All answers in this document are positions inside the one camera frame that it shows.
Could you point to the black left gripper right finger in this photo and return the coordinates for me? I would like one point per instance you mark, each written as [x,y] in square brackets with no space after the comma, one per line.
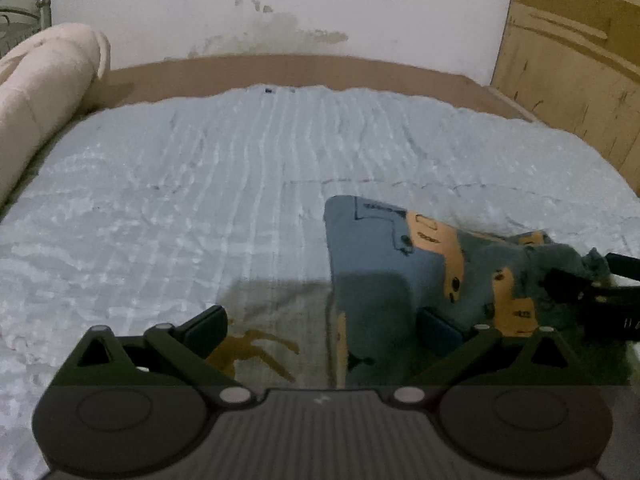
[441,354]

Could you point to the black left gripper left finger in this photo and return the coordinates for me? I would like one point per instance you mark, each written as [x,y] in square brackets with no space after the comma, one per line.
[183,351]

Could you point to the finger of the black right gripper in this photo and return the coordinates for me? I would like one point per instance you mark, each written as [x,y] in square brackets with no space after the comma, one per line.
[571,290]
[625,266]

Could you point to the blue pants with orange cars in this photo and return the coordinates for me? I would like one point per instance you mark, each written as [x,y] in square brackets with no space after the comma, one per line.
[388,263]

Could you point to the light blue quilted bed cover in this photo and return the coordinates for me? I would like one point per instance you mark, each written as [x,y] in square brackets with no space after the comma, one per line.
[153,212]

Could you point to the brown wooden bed board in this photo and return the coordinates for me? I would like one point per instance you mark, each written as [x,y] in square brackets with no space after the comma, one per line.
[197,77]

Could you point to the rolled cream duvet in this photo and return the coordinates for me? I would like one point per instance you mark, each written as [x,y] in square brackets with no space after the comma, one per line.
[45,81]

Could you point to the ornate metal headboard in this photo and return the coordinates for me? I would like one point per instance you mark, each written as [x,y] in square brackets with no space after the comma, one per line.
[19,24]

